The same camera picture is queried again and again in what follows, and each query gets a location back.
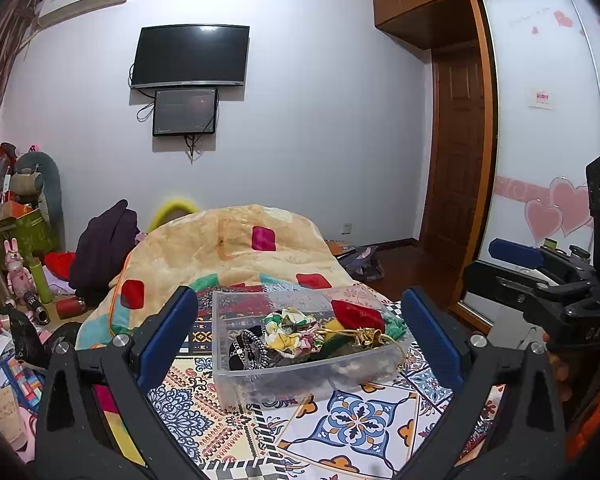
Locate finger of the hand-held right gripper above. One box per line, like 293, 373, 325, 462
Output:
462, 260, 594, 332
489, 240, 595, 287

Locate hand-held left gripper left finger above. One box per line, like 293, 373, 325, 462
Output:
34, 285, 207, 480

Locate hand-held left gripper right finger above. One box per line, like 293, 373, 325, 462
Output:
400, 286, 568, 480

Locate red velvet pouch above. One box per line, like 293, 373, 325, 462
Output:
330, 300, 386, 334

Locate clear plastic storage box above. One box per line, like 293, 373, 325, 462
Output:
211, 284, 414, 407

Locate yellow floral scrunchie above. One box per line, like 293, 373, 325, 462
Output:
263, 307, 332, 362

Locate small pink heart sticker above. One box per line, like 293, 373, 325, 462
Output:
525, 199, 564, 248

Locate large pink heart sticker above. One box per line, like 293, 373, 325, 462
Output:
550, 177, 594, 239

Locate peach patchwork blanket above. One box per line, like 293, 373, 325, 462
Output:
75, 204, 362, 351

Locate purple slippers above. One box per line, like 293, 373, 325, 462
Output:
339, 246, 384, 283

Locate red cylinder bottle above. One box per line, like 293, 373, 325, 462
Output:
54, 296, 87, 319

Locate dark purple jacket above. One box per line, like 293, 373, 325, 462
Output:
70, 200, 142, 307

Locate brown wooden door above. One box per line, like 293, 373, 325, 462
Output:
422, 47, 487, 272

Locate patterned bedsheet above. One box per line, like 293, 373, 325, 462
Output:
94, 282, 508, 480

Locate frosted sliding wardrobe door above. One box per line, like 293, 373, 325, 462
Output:
460, 0, 600, 322

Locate red cloth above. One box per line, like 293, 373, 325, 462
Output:
43, 251, 77, 282

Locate black flashlight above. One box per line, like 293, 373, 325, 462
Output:
22, 290, 52, 327

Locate green cylinder tube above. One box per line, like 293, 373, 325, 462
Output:
28, 257, 54, 306

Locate white and red label sticker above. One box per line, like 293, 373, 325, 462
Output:
528, 87, 556, 109

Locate pink rabbit doll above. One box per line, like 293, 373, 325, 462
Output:
3, 239, 34, 307

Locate green cardboard box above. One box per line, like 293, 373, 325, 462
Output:
0, 207, 59, 262

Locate pile of papers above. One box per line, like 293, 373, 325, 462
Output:
0, 310, 48, 463

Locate grey plush toy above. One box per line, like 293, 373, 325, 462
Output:
9, 151, 64, 227

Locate wooden overhead cabinet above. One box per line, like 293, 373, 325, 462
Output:
371, 0, 571, 51

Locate striped brown curtain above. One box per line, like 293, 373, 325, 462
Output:
0, 0, 44, 143

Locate small black wall monitor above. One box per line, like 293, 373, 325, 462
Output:
152, 87, 219, 137

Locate wall-mounted black television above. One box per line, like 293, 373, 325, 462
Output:
130, 24, 251, 90

